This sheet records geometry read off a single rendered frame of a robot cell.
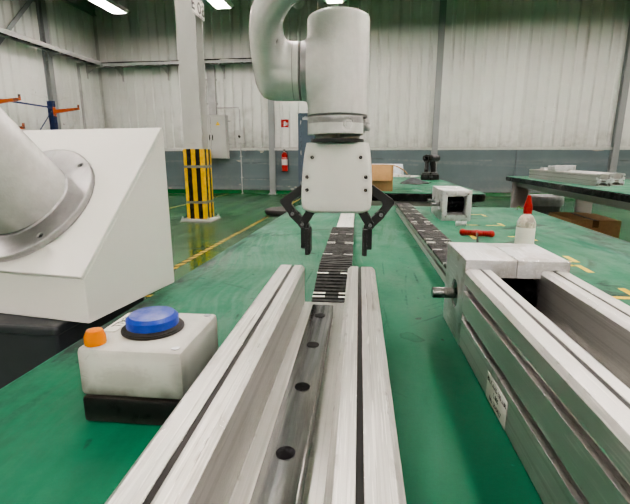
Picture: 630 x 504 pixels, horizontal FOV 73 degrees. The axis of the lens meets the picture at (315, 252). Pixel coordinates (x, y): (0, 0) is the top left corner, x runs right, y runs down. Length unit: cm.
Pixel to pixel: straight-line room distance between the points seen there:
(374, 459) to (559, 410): 13
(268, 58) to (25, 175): 33
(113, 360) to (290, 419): 15
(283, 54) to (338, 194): 19
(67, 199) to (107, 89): 1300
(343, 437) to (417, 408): 19
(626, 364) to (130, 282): 54
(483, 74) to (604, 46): 268
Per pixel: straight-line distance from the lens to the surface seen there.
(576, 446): 26
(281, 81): 60
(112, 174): 65
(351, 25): 60
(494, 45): 1199
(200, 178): 675
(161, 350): 33
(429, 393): 39
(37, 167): 63
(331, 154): 59
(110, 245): 59
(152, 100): 1295
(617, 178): 374
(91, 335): 35
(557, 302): 44
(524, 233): 98
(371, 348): 26
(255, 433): 26
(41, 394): 44
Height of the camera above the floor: 97
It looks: 13 degrees down
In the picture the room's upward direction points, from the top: straight up
